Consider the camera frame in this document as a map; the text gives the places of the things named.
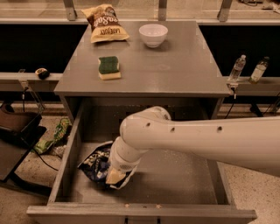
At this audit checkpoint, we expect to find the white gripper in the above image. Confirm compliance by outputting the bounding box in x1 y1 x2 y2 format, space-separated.
106 136 147 185

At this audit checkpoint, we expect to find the blue chip bag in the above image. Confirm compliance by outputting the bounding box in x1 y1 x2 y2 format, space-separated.
78 141 136 190

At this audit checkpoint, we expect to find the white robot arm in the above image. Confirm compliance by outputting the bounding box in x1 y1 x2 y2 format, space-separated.
106 107 280 184

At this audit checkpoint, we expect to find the open grey top drawer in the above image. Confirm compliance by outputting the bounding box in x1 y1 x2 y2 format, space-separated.
27 104 256 224

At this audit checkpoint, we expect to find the green chip bag on floor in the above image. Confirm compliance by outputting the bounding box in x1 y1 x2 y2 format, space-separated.
33 117 71 155

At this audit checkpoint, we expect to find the grey cabinet counter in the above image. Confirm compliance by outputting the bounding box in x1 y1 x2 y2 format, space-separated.
55 21 229 128

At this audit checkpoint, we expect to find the yellow brown chip bag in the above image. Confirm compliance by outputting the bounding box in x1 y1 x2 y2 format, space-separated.
81 3 130 43

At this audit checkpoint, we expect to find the dark brown bin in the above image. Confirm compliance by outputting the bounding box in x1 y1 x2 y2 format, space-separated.
0 102 46 148

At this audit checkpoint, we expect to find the green yellow sponge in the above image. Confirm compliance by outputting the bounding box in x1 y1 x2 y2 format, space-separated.
98 56 121 81

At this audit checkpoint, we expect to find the black yellow tape measure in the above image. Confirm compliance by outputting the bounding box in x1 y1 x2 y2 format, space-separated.
35 67 50 80

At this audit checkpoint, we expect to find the white bowl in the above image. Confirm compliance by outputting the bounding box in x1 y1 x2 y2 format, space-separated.
139 24 168 48

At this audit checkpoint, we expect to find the clear water bottle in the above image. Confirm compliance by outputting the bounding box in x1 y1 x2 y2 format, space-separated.
227 54 246 82

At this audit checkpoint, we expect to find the yellowish liquid bottle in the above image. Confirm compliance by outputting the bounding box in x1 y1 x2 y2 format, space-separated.
248 56 270 84

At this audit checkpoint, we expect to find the black drawer handle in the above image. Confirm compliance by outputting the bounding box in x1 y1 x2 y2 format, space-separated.
123 216 162 224

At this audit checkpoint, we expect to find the black power cable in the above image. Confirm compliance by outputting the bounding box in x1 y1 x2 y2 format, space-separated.
223 87 238 119

